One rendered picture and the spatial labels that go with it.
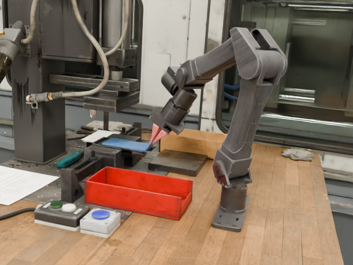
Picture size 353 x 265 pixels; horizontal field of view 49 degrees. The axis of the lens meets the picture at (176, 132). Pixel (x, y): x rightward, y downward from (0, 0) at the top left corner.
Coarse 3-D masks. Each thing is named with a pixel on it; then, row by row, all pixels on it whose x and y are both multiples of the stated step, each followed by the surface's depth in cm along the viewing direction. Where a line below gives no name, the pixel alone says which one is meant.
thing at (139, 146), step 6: (114, 138) 123; (102, 144) 117; (108, 144) 117; (114, 144) 117; (120, 144) 118; (126, 144) 118; (132, 144) 119; (138, 144) 119; (144, 144) 120; (150, 144) 114; (144, 150) 114
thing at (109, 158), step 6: (84, 156) 114; (102, 156) 113; (108, 156) 112; (120, 156) 115; (102, 162) 113; (108, 162) 113; (114, 162) 112; (120, 162) 116; (126, 162) 126; (132, 162) 126; (120, 168) 116
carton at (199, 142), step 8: (168, 136) 141; (176, 136) 140; (184, 136) 151; (192, 136) 150; (200, 136) 150; (208, 136) 149; (216, 136) 148; (224, 136) 147; (160, 144) 142; (168, 144) 141; (176, 144) 141; (184, 144) 140; (192, 144) 139; (200, 144) 138; (208, 144) 137; (216, 144) 136; (192, 152) 140; (200, 152) 139; (208, 152) 138
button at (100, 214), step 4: (92, 212) 86; (96, 212) 86; (100, 212) 86; (104, 212) 86; (108, 212) 87; (92, 216) 85; (96, 216) 85; (100, 216) 85; (104, 216) 85; (108, 216) 86
